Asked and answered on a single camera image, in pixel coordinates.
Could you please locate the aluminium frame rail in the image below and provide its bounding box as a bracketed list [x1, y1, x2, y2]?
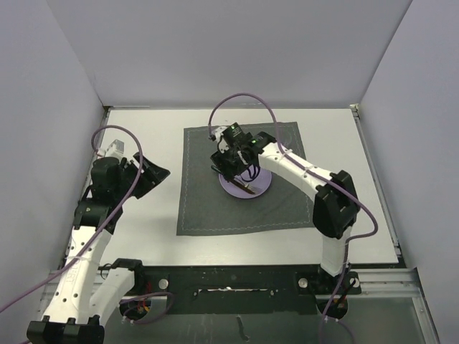
[27, 259, 419, 343]

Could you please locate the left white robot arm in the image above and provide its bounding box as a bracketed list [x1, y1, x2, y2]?
[27, 153, 170, 343]

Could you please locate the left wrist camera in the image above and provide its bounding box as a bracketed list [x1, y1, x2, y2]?
[95, 139, 125, 161]

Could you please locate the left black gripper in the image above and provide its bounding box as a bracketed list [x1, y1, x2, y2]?
[113, 152, 169, 201]

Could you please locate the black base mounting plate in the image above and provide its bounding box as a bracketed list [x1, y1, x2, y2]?
[126, 265, 361, 315]

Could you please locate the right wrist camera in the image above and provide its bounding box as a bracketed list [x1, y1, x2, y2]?
[209, 123, 250, 153]

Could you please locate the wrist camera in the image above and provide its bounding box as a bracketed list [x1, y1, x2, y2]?
[209, 123, 250, 153]
[95, 139, 125, 161]

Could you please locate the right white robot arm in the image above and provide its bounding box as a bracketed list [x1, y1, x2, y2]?
[210, 132, 360, 293]

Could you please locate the ornate silver fork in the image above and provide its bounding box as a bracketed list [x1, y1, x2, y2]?
[246, 184, 269, 195]

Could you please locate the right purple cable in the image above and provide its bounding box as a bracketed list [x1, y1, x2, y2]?
[207, 92, 379, 344]

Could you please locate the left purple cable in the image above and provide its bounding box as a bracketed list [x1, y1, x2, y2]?
[0, 124, 175, 325]

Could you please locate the purple plastic plate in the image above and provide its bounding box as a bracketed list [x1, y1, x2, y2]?
[218, 169, 273, 199]

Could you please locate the purple cable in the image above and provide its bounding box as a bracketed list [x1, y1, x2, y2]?
[0, 124, 175, 325]
[207, 92, 379, 344]

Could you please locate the yellow green knife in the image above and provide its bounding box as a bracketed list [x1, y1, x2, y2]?
[211, 165, 253, 194]

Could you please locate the grey cloth placemat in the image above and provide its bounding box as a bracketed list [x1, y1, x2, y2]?
[176, 127, 313, 237]

